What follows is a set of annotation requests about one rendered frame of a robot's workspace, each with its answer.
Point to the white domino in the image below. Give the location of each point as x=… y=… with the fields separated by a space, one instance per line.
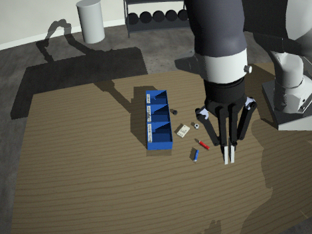
x=183 y=131

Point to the blue three-compartment bin rack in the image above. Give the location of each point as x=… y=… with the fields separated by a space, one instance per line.
x=159 y=133

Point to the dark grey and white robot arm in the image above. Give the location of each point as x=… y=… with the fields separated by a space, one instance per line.
x=278 y=26

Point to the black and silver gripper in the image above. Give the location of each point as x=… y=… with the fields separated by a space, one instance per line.
x=218 y=102

